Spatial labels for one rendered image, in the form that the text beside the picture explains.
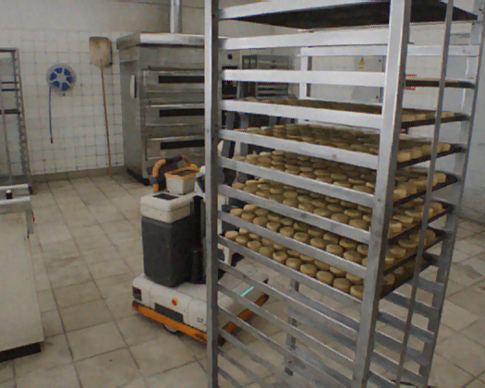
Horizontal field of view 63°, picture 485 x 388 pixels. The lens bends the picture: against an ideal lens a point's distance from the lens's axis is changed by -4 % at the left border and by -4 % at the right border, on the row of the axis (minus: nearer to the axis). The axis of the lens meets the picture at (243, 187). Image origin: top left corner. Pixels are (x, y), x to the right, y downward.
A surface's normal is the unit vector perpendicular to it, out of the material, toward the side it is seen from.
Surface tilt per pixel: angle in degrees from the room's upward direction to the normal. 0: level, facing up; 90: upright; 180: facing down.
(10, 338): 90
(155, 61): 90
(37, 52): 90
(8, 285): 90
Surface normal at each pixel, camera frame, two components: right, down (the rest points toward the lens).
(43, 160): 0.51, 0.24
